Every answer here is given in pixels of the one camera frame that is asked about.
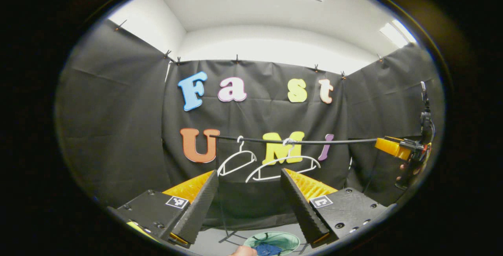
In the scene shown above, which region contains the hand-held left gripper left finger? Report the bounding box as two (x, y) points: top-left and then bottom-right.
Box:
(107, 170), (219, 249)

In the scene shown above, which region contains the narrow ceiling light panel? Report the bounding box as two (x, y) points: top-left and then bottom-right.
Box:
(379, 20), (417, 48)

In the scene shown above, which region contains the black backdrop cloth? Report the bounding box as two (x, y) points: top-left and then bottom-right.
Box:
(55, 20), (444, 229)

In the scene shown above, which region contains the green laundry hamper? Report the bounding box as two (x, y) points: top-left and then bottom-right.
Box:
(243, 231), (301, 256)

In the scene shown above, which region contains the white plastic hanger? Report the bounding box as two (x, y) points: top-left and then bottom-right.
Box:
(246, 138), (321, 183)
(217, 135), (258, 177)

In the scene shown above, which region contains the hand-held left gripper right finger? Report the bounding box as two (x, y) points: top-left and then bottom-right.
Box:
(280, 168), (395, 249)

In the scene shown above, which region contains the blue corduroy shirt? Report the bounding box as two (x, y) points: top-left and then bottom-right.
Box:
(255, 242), (283, 256)

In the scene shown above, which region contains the black clothes rack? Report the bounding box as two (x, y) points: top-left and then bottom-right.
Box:
(210, 134), (378, 245)

